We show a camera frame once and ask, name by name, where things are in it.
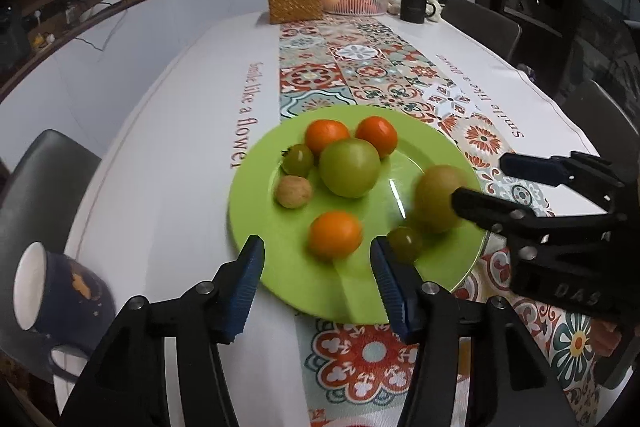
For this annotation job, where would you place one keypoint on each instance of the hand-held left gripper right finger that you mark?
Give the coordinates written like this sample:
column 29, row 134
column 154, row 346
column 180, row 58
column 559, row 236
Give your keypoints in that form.
column 395, row 292

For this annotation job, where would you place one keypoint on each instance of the woven wicker box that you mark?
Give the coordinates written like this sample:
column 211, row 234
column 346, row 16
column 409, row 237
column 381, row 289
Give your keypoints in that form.
column 294, row 5

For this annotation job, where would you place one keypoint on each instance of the navy blue mug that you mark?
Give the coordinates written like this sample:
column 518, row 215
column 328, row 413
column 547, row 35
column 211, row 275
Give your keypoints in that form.
column 75, row 302

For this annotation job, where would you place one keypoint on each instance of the green plate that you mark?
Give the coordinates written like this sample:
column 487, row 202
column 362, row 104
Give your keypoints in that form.
column 280, row 257

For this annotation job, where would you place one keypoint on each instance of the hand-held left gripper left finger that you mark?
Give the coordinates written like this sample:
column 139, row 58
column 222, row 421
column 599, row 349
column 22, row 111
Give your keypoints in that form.
column 247, row 292

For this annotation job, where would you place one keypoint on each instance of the floral patterned table runner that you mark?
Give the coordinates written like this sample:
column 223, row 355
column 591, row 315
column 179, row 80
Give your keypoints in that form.
column 350, row 72

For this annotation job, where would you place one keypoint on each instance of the dark grey chair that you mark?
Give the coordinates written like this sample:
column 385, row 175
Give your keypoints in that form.
column 40, row 187
column 605, row 117
column 480, row 24

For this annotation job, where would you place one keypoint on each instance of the orange fruit in basket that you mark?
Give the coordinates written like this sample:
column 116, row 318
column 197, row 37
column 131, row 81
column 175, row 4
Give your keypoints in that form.
column 334, row 1

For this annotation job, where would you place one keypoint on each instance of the white lower cabinet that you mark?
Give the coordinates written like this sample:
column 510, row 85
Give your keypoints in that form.
column 165, row 22

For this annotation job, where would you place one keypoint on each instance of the black mug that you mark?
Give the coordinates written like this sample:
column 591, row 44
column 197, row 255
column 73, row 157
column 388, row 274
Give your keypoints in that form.
column 414, row 7

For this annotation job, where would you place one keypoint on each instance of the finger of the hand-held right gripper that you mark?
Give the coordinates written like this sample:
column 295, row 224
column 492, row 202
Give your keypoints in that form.
column 530, row 168
column 485, row 209

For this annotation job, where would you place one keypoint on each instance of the small brown round fruit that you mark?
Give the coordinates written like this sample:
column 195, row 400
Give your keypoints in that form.
column 294, row 192

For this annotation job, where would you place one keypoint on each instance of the small green tomato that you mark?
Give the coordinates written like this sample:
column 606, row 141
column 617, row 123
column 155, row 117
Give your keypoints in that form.
column 299, row 159
column 402, row 243

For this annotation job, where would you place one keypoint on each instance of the large green tomato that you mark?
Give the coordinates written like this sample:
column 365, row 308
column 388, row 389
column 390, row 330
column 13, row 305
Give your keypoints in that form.
column 349, row 168

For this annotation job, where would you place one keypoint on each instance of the orange tangerine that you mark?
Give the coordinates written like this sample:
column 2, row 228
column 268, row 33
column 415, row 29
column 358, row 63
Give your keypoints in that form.
column 335, row 234
column 377, row 135
column 326, row 134

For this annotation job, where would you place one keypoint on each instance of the green kiwi fruit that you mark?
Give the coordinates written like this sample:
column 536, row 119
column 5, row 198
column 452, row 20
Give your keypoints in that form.
column 435, row 202

